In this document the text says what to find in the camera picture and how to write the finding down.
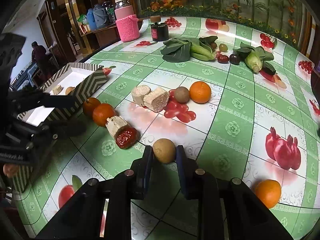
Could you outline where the brown round pear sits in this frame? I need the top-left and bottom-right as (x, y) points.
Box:
(65, 87), (74, 95)

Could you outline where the blue thermos jug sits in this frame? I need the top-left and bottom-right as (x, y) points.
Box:
(86, 8), (97, 31)

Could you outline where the dark purple plum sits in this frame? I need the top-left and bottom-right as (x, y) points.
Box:
(229, 54), (241, 65)

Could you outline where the small tangerine with stem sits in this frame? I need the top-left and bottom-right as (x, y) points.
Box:
(82, 97), (101, 118)

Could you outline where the large orange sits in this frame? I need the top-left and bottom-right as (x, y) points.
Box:
(254, 179), (281, 209)

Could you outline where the green grape fruit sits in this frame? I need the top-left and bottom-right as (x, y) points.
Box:
(219, 43), (228, 52)

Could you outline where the bok choy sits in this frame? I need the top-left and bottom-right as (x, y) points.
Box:
(161, 36), (217, 63)
(234, 42), (276, 75)

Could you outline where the black tea canister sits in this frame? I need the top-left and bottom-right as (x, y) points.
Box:
(150, 16), (169, 42)

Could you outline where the brown kiwi fruit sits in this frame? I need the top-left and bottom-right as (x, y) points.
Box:
(174, 87), (190, 103)

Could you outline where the pink knit sleeved jar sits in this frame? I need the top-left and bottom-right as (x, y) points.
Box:
(114, 0), (140, 42)

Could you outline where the small brown fruit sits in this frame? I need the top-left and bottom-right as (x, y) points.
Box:
(210, 42), (217, 50)

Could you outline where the person in background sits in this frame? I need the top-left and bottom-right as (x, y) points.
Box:
(31, 41), (47, 69)

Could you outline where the bok choy left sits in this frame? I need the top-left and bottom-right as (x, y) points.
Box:
(161, 36), (217, 63)

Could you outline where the bok choy right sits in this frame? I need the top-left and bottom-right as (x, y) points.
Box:
(234, 42), (276, 75)

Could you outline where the operator left hand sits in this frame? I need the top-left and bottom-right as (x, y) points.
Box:
(3, 163), (20, 178)

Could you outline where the striped white tray box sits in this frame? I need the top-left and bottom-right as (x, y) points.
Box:
(10, 62), (110, 193)

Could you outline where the red jujube date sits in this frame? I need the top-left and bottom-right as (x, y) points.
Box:
(116, 126), (138, 149)

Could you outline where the grey blue kettle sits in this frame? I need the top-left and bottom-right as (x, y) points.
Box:
(93, 4), (110, 29)

